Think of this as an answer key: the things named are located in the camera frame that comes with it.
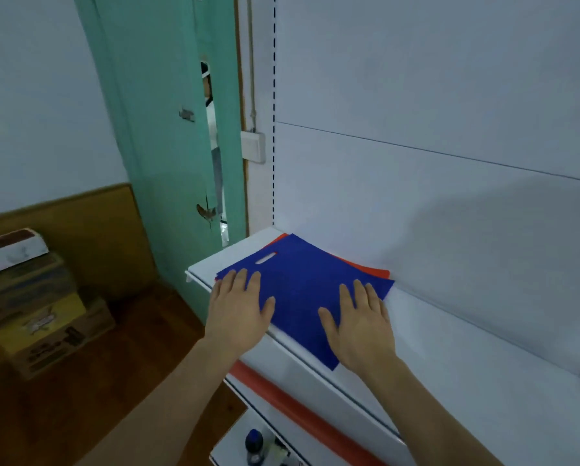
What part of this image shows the person's right hand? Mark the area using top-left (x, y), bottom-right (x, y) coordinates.
top-left (318, 280), bottom-right (398, 375)

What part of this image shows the person's left hand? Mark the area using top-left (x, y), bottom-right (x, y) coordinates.
top-left (205, 268), bottom-right (276, 358)

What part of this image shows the blue non-woven bag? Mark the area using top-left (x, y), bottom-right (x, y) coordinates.
top-left (216, 234), bottom-right (396, 372)

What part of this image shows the person's left forearm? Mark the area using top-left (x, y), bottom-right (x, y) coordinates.
top-left (87, 335), bottom-right (253, 466)

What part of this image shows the person's right forearm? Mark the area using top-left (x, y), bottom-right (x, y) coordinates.
top-left (367, 356), bottom-right (505, 466)

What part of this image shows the red non-woven bag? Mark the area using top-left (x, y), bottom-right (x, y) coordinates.
top-left (265, 233), bottom-right (391, 282)

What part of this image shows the white metal shelf unit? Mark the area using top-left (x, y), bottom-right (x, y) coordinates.
top-left (185, 0), bottom-right (580, 466)

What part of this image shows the dark bottle with blue cap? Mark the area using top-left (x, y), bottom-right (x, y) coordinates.
top-left (244, 428), bottom-right (266, 466)

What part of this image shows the printed brown cardboard box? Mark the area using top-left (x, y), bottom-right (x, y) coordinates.
top-left (10, 298), bottom-right (116, 382)

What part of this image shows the green wooden door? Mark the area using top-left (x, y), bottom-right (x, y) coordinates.
top-left (73, 0), bottom-right (248, 324)

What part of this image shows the yellow printed box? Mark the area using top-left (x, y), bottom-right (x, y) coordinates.
top-left (0, 292), bottom-right (87, 355)

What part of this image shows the white flat box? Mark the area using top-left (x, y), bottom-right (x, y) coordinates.
top-left (0, 228), bottom-right (50, 280)

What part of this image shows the white wall switch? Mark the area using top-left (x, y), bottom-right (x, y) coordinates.
top-left (240, 131), bottom-right (266, 164)

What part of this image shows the white wall cable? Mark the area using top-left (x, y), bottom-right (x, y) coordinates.
top-left (244, 0), bottom-right (259, 133)

